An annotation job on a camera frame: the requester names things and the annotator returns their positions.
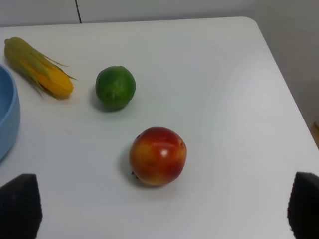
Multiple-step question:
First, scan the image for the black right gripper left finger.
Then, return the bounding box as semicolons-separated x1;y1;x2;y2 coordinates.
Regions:
0;174;43;239

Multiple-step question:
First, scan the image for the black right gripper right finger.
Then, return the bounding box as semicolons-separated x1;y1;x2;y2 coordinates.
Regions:
287;172;319;239

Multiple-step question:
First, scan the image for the red yellow apple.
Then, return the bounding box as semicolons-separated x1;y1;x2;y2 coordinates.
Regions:
129;127;187;187

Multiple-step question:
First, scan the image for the green lime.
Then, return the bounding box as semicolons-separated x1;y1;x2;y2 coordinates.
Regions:
95;66;136;111

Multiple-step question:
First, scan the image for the light blue bowl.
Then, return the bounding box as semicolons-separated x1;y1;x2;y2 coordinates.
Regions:
0;65;20;160

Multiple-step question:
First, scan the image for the corn cob with husk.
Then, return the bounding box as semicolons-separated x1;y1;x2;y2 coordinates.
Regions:
4;37;74;99

